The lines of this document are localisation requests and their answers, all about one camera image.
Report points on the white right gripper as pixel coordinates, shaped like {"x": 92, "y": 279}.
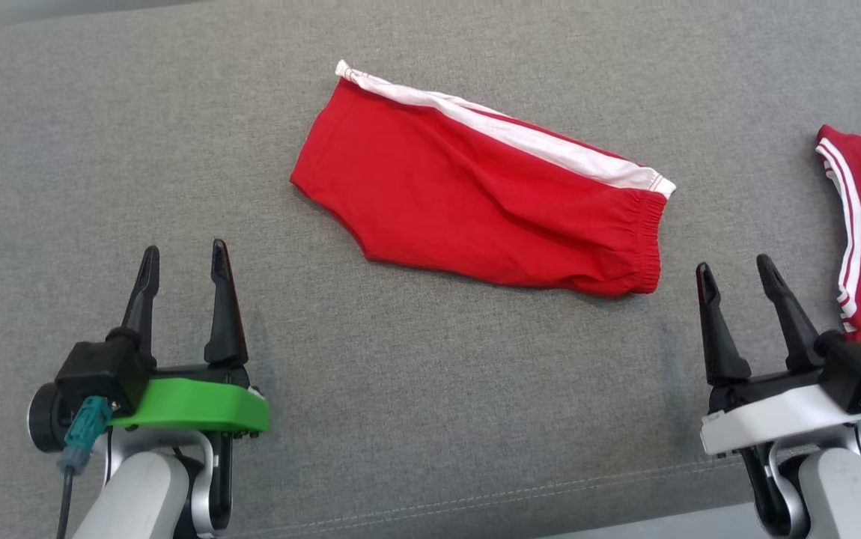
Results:
{"x": 767, "y": 415}

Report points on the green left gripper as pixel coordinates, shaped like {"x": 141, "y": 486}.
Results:
{"x": 191, "y": 404}

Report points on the red shorts white trim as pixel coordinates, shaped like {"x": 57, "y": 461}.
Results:
{"x": 460, "y": 195}

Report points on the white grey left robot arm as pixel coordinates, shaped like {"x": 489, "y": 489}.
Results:
{"x": 138, "y": 494}

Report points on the grey fabric sofa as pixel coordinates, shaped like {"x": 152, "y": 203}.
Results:
{"x": 430, "y": 389}

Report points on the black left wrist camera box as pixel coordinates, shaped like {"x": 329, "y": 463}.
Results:
{"x": 101, "y": 370}

